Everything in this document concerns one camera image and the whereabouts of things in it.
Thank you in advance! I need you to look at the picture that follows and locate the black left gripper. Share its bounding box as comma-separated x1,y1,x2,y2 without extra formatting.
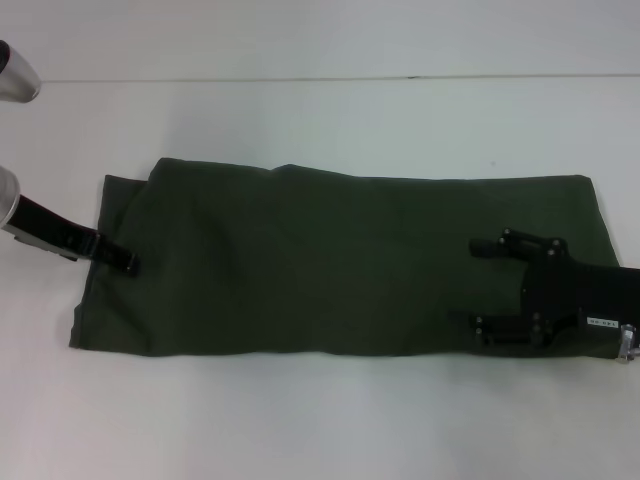
9,192,140,277

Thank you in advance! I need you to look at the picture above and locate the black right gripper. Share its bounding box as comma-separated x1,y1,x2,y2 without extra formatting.
447,227,640,350

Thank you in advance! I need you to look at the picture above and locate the dark green FREE t-shirt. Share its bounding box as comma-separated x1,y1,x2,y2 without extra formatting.
67,157,640,360

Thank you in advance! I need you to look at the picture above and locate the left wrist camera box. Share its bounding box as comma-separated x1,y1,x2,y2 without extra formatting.
0,39,43,105

